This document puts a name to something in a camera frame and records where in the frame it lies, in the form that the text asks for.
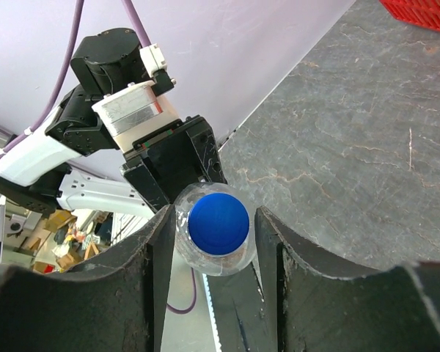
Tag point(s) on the clear bottle blue label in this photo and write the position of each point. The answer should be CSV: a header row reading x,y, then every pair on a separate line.
x,y
202,262

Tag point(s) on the blue bottle cap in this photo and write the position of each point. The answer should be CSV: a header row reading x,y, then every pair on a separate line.
x,y
218,224

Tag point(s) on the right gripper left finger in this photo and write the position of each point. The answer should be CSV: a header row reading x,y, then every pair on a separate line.
x,y
114,301

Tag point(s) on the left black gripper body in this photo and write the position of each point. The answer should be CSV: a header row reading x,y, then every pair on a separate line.
x,y
166,161

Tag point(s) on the red plastic shopping basket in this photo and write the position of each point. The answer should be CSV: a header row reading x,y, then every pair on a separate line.
x,y
421,13

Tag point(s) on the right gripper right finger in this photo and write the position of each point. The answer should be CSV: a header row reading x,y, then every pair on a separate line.
x,y
318,301

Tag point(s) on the white slotted cable duct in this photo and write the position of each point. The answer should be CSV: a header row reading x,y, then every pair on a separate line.
x,y
211,312

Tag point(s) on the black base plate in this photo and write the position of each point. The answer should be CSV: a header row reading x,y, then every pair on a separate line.
x,y
239,312

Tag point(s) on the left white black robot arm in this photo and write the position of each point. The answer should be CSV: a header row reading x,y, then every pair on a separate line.
x,y
114,143

